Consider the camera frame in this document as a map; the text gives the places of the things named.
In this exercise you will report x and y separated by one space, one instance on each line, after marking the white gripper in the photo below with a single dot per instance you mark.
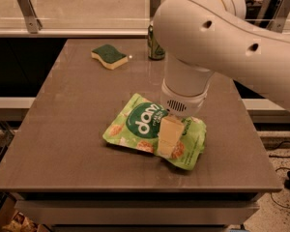
181 102

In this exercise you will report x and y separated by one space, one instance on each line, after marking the green rice chip bag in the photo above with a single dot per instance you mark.
137 126

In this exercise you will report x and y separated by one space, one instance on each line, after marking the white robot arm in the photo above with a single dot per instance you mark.
201 37

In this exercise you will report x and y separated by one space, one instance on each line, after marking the green soda can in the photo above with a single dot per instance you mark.
155 52

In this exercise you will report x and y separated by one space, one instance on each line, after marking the green yellow sponge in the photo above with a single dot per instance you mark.
109 56

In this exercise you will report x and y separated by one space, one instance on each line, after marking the snack bags on floor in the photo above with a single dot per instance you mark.
20 223

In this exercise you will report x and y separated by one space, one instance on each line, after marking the glass barrier panel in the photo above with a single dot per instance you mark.
79 14

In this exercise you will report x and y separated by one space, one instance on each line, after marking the right metal rail bracket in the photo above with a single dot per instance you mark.
281 20

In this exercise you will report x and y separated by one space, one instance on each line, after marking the left metal rail bracket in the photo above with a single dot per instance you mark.
32 22

